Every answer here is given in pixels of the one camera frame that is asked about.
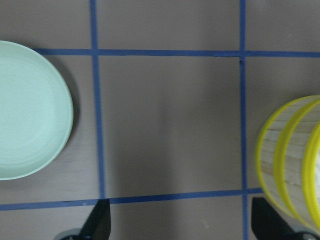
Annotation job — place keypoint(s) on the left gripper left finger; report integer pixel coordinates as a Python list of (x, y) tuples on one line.
[(96, 227)]

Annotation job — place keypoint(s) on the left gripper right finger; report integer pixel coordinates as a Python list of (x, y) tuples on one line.
[(267, 224)]

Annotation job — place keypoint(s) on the yellow bamboo steamer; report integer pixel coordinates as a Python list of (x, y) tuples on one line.
[(270, 155), (302, 165)]

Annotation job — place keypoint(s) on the light green plate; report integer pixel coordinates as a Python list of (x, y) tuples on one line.
[(36, 111)]

